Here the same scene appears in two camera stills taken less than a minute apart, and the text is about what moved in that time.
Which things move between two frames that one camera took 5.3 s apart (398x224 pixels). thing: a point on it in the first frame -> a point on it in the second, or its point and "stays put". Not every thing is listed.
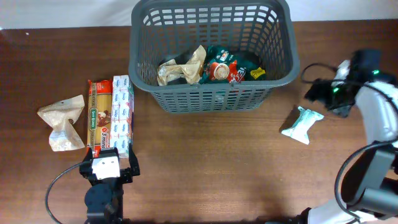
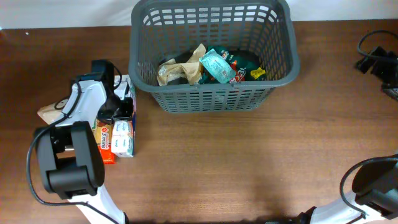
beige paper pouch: x=191 y=70 stays put
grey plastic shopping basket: x=262 y=32 stays put
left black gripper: x=127 y=173 -> x=127 y=114
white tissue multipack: x=122 y=111 stays put
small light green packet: x=300 y=130 -> x=221 y=68
